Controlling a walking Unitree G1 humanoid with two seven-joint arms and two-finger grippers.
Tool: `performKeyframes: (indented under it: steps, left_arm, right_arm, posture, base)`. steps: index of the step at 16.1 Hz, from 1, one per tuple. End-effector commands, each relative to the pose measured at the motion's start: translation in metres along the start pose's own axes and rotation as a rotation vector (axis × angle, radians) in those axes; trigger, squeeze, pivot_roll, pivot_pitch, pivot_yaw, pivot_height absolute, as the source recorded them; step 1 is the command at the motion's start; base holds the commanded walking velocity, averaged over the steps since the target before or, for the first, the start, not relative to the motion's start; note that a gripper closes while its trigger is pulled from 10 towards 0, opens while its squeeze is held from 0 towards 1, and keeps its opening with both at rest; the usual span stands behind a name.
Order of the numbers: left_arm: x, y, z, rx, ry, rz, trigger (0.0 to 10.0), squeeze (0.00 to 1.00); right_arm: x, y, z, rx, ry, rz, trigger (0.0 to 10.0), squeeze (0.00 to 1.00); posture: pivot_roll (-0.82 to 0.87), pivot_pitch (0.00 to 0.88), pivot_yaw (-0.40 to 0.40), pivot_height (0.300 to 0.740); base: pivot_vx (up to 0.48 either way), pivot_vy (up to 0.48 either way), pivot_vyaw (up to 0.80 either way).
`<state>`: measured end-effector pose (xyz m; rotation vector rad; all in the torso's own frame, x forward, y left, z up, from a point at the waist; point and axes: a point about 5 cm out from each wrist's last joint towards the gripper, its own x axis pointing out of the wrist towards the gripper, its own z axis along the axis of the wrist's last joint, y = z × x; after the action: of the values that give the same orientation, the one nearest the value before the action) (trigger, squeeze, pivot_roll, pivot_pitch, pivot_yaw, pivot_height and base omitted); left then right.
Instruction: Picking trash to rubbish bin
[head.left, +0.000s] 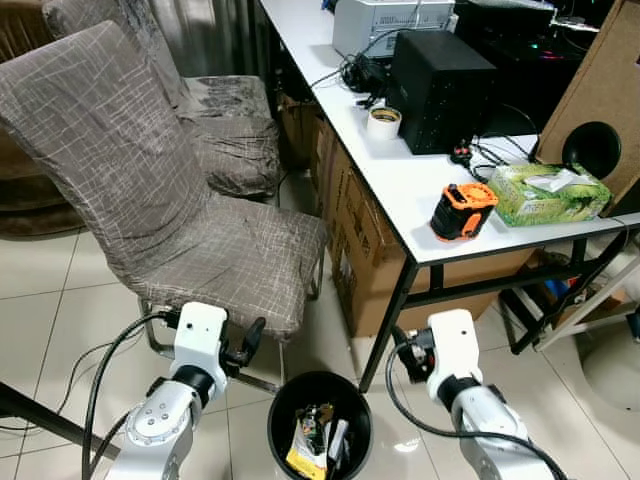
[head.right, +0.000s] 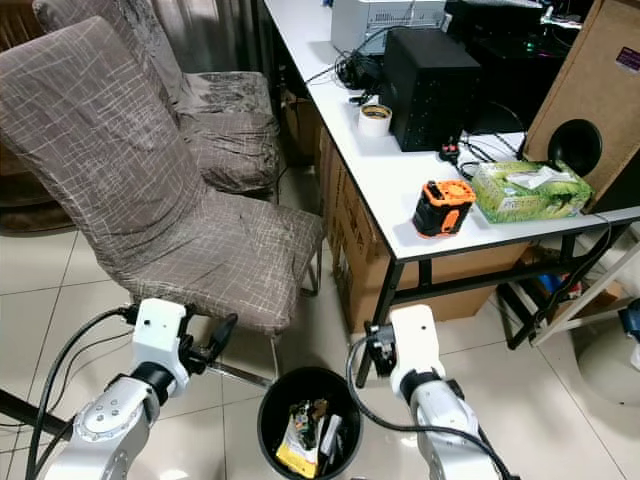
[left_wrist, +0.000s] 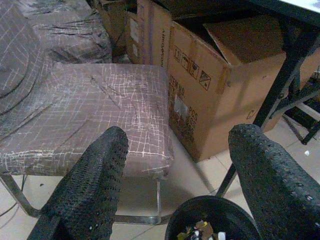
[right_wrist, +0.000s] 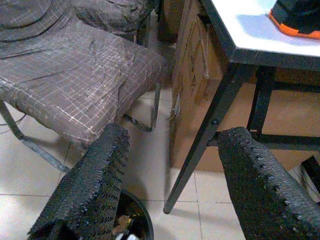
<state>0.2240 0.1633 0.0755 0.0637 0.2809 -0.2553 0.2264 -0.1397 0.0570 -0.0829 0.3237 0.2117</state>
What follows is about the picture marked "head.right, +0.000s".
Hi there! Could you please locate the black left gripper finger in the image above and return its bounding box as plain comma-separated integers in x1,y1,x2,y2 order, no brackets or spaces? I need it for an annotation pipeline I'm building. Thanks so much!
208,313,239,361

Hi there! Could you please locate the black round rubbish bin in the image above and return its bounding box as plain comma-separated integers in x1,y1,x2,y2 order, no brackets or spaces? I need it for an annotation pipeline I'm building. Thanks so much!
258,366,365,480

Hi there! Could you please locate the white paper scrap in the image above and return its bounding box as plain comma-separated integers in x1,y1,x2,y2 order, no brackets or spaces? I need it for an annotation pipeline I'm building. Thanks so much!
318,414,343,463

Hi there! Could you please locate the brown cardboard box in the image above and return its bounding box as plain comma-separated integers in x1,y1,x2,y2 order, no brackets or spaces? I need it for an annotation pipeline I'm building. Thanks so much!
318,128,533,333

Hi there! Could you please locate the yellow snack wrapper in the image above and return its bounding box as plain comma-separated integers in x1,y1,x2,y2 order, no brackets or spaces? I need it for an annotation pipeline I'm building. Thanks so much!
276,436,322,480

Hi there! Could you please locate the white table with black legs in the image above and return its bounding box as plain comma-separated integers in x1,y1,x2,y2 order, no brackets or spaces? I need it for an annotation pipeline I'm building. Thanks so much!
260,0,640,389

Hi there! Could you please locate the black low rack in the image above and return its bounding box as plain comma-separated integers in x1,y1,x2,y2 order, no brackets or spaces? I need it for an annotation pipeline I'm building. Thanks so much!
494,238,640,351

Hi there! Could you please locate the black metal bar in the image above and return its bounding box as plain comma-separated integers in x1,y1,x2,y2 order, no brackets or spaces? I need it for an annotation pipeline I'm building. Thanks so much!
0,390,53,441

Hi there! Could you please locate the grey-brown covered chair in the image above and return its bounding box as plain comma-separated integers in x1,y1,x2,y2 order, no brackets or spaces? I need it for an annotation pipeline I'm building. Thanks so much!
0,15,327,337
32,0,287,196

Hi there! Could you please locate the green tissue box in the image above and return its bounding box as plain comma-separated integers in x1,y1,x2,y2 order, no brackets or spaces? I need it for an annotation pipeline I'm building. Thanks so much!
470,160,594,225

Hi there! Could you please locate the white round base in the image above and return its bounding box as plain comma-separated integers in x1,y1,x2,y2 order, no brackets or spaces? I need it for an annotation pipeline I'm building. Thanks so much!
568,322,640,403

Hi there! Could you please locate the white tape roll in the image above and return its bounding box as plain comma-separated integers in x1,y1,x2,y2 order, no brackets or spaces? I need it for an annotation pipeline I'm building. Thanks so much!
358,102,394,139

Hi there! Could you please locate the black speaker box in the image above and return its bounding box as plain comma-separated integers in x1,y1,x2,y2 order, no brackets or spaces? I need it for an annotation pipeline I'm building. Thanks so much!
379,27,484,154

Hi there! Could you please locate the grey curtain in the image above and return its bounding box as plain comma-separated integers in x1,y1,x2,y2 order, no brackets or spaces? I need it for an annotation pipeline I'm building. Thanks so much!
148,0,267,77

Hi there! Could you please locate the black computer case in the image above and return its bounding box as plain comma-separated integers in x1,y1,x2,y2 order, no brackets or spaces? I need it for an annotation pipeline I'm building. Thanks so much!
444,0,597,134

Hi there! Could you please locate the light grey printer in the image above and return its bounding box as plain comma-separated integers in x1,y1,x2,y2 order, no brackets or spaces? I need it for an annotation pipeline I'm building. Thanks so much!
330,0,449,56

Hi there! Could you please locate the brown board with round hole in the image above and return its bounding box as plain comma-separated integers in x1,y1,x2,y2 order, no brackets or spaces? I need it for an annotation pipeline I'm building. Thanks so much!
522,0,640,213

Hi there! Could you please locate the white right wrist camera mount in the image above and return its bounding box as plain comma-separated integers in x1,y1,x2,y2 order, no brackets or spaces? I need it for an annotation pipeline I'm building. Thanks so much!
390,304,447,380

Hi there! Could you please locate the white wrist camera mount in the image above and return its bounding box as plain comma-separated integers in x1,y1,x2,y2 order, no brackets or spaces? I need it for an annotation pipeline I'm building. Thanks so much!
135,298,190,373
390,304,447,380

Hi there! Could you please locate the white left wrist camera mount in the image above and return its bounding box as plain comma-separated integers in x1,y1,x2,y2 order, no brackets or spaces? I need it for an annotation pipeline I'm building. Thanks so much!
135,298,190,373

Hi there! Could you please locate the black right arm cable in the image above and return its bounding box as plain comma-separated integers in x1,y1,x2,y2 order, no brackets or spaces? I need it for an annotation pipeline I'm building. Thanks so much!
345,332,523,480

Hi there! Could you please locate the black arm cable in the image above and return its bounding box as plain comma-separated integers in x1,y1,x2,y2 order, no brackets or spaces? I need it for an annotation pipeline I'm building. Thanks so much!
24,304,141,480
345,332,523,480

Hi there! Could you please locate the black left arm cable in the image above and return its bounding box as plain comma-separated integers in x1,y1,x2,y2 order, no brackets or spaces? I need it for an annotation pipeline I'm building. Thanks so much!
24,304,141,480

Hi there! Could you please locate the black cable bundle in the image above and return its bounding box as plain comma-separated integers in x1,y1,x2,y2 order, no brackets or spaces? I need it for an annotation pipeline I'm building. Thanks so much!
334,50,384,101

